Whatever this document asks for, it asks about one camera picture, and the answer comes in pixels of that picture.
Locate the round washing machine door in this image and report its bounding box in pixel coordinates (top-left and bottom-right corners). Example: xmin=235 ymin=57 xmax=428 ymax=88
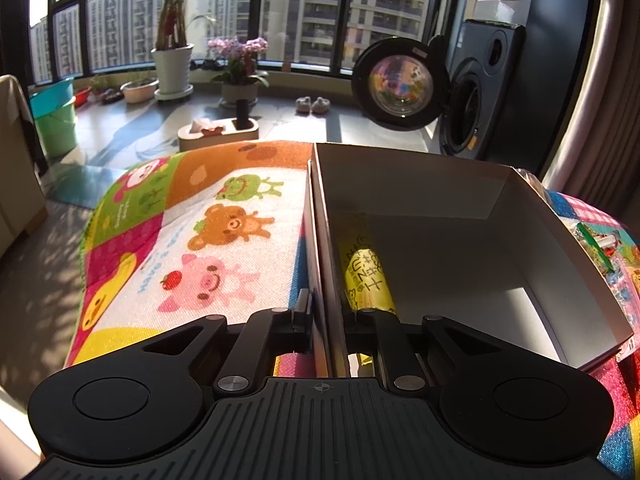
xmin=352 ymin=35 xmax=451 ymax=131

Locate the beige curtain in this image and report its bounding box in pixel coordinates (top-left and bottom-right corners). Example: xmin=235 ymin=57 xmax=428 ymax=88
xmin=542 ymin=0 xmax=639 ymax=224

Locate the beige tray with black post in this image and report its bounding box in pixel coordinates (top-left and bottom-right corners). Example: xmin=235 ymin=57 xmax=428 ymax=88
xmin=177 ymin=100 xmax=259 ymax=152

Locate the low white planter bowl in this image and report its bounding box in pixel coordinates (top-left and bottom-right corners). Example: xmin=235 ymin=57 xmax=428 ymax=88
xmin=120 ymin=77 xmax=158 ymax=104

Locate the dark grey washing machine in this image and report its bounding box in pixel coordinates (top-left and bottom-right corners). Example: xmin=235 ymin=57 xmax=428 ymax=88
xmin=437 ymin=18 xmax=526 ymax=160

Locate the green plastic bucket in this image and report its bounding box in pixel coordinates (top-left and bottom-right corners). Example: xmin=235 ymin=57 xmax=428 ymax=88
xmin=35 ymin=99 xmax=77 ymax=157

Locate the pair of white slippers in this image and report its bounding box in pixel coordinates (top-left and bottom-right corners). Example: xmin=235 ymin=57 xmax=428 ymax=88
xmin=295 ymin=96 xmax=331 ymax=115

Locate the yellow snack packet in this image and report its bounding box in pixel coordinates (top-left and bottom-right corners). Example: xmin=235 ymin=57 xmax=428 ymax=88
xmin=335 ymin=212 xmax=397 ymax=378

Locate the tall plant in white pot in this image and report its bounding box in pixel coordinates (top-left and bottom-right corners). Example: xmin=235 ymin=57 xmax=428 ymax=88
xmin=152 ymin=0 xmax=193 ymax=102

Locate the colourful cartoon play mat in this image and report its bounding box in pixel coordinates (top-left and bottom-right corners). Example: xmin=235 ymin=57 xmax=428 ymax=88
xmin=63 ymin=138 xmax=640 ymax=480

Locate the pink orchid in pot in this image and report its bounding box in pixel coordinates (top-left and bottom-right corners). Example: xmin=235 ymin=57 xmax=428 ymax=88
xmin=208 ymin=37 xmax=269 ymax=108

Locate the green edged clear snack packet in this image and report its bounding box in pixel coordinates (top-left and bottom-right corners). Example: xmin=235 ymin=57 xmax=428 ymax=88
xmin=570 ymin=222 xmax=622 ymax=276

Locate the teal plastic bucket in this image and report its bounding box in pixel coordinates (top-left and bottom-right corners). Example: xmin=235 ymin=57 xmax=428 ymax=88
xmin=30 ymin=78 xmax=74 ymax=119

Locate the brown cardboard box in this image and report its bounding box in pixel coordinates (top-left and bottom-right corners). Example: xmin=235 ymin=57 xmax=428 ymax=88
xmin=304 ymin=143 xmax=634 ymax=376

